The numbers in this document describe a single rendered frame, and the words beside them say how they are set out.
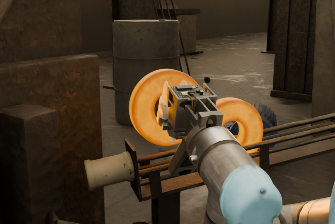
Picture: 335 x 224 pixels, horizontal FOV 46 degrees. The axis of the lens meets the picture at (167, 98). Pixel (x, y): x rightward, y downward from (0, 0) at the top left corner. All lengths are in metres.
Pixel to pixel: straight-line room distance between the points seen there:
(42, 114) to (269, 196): 0.42
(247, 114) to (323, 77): 2.24
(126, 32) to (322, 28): 1.49
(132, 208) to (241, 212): 1.58
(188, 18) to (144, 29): 5.40
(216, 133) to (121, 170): 0.26
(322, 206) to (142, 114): 0.37
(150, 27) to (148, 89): 2.43
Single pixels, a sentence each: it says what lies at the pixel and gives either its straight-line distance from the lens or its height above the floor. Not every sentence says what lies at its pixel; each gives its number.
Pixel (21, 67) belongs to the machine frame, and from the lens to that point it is 0.82.
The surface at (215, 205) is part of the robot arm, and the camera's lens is 0.54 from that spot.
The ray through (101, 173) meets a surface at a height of 0.68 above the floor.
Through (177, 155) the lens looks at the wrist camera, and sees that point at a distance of 0.68.
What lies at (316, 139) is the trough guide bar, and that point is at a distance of 0.94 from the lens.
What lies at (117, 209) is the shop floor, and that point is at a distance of 2.05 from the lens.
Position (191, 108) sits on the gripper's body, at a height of 0.82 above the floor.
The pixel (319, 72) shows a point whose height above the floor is 0.53.
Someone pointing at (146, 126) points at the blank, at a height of 0.76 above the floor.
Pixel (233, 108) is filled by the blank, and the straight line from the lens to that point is 0.82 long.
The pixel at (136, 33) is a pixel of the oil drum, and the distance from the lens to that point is 3.18.
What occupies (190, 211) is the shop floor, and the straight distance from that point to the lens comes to 2.02.
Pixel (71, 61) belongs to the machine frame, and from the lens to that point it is 0.89.
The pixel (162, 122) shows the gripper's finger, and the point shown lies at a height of 0.78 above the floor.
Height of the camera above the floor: 0.98
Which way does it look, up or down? 13 degrees down
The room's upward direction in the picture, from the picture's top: straight up
